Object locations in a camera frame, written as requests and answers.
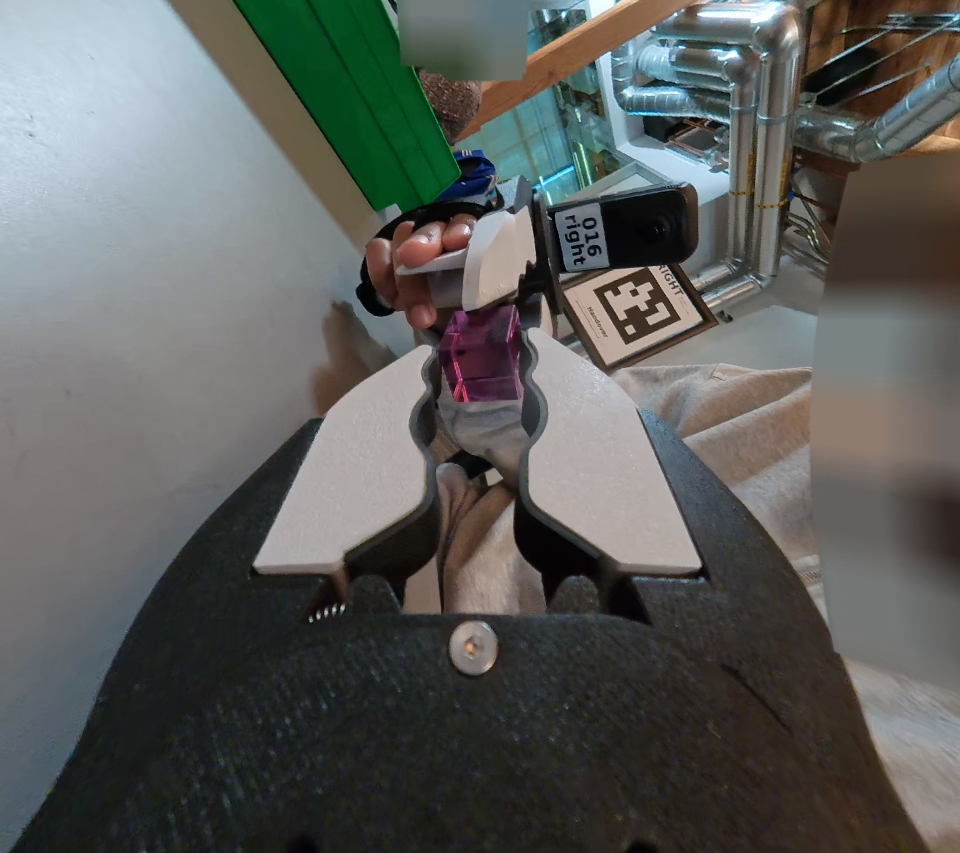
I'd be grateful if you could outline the silver ventilation duct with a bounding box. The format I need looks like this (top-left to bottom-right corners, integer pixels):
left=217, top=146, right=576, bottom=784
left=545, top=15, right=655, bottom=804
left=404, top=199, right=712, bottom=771
left=795, top=54, right=960, bottom=166
left=615, top=84, right=751, bottom=121
left=611, top=5, right=759, bottom=82
left=720, top=0, right=819, bottom=299

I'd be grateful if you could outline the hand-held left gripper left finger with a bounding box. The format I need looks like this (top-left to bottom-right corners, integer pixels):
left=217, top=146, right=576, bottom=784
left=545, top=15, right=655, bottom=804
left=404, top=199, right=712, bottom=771
left=253, top=343, right=442, bottom=592

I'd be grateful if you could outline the white framed glass cabinet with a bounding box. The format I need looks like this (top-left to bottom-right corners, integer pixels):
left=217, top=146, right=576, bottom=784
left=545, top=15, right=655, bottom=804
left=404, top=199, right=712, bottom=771
left=528, top=0, right=661, bottom=194

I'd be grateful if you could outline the person's right hand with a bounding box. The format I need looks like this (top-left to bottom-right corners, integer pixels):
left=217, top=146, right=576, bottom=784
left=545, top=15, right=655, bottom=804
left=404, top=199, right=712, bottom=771
left=366, top=214, right=483, bottom=334

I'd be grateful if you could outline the wooden beam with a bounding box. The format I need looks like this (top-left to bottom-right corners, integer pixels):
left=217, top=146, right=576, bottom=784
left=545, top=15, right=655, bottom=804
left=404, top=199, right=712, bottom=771
left=457, top=0, right=766, bottom=142

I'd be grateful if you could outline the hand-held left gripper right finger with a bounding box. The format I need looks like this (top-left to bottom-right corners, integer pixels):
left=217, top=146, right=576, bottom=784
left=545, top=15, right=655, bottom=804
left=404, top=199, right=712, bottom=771
left=514, top=329, right=705, bottom=588

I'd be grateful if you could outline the purple transparent cube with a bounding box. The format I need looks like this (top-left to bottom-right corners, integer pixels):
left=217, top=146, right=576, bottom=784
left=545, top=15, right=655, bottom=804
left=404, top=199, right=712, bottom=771
left=438, top=305, right=524, bottom=406

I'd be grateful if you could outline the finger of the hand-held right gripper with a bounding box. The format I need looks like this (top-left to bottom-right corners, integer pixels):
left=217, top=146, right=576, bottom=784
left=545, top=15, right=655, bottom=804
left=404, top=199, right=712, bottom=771
left=459, top=206, right=539, bottom=313

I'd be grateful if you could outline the framed marker sign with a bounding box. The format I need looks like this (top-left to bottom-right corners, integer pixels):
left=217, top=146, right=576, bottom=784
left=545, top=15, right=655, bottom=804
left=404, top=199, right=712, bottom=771
left=561, top=262, right=717, bottom=372

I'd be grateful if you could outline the person's grey clothing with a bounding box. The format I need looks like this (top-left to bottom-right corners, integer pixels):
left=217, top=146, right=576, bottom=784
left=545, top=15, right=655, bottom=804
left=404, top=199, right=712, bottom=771
left=435, top=364, right=960, bottom=853

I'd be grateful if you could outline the green panel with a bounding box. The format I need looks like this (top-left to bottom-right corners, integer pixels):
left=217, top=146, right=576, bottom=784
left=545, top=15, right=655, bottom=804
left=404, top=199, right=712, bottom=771
left=161, top=0, right=464, bottom=211

